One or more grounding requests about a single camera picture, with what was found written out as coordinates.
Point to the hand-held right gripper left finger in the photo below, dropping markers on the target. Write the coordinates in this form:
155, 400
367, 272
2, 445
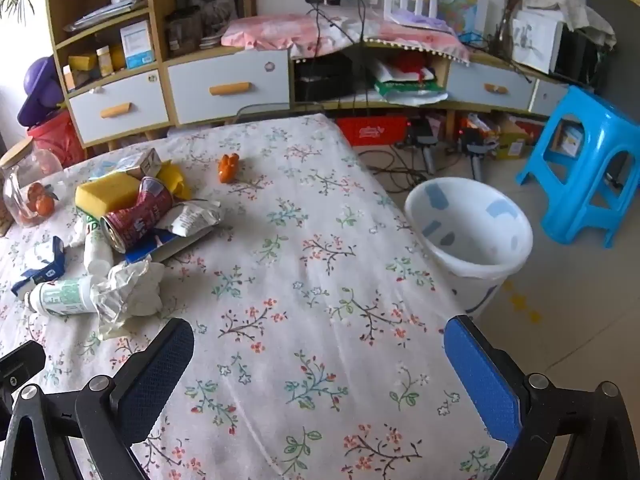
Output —
150, 385

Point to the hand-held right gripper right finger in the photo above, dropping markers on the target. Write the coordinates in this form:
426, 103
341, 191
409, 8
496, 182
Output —
482, 385

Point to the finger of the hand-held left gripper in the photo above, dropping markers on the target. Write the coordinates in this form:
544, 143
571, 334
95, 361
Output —
22, 360

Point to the white green-label drink bottle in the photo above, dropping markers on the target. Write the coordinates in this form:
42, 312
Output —
97, 255
60, 297

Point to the blue and white wrapper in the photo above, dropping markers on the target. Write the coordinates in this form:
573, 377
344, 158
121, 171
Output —
47, 270

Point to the white paper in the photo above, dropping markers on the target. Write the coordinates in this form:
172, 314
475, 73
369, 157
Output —
135, 290

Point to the white plastic wastebasket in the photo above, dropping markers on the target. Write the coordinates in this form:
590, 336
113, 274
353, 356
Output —
475, 240

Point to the red drink can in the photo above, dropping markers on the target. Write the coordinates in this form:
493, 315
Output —
137, 220

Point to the tangerine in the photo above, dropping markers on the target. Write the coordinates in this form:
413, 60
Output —
35, 191
45, 206

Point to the floral tablecloth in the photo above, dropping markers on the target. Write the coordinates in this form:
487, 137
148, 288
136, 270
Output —
300, 285

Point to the glass jar with wooden lid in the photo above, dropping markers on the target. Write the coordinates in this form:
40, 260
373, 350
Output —
20, 175

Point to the yellow sponge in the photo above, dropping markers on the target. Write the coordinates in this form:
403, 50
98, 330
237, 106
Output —
107, 195

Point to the yellow snack wrapper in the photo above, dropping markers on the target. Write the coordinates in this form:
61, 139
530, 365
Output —
175, 177

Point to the red bag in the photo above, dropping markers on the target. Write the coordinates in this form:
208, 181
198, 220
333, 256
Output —
55, 140

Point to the light blue milk carton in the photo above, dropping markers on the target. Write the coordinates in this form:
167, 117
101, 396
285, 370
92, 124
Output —
145, 162

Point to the orange peel piece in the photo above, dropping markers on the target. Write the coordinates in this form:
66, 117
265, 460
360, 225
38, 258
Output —
227, 170

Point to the cardboard box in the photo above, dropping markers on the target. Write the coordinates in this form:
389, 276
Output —
515, 141

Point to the purple toy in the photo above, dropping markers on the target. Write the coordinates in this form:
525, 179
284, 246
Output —
37, 90

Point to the red box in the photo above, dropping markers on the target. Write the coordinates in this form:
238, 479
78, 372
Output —
372, 130

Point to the low wooden cabinet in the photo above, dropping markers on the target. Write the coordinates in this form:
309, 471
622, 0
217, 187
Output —
465, 107

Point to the small white drawer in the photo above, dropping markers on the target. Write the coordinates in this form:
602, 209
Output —
547, 97

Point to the blue plastic stool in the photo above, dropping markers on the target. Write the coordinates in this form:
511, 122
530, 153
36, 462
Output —
590, 105

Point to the yellow box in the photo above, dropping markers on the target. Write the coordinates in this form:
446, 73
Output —
82, 62

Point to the pile of bags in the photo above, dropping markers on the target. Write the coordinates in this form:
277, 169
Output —
405, 91

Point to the yellow bottle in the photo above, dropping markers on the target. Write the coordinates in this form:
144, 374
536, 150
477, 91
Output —
104, 60

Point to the blue and white box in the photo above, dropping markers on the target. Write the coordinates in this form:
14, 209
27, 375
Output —
136, 45

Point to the black appliance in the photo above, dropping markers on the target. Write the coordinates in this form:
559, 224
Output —
580, 57

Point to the white box with picture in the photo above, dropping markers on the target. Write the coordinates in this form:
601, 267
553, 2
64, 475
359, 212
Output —
535, 42

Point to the white drawer cabinet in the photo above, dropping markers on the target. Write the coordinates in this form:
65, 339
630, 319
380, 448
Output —
160, 35

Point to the dark glass jar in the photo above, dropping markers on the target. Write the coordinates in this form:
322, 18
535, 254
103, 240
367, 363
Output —
182, 30

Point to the stack of papers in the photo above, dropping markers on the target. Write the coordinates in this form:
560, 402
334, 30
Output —
107, 10

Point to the pink cloth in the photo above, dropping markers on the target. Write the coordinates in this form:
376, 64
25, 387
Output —
270, 32

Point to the map sheet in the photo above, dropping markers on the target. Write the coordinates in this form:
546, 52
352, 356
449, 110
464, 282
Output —
465, 5

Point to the dried twigs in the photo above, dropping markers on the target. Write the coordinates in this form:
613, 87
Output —
512, 5

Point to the white rack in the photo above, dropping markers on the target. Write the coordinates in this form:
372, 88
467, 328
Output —
415, 5

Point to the white crumpled cloth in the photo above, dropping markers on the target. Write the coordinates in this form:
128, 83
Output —
575, 7

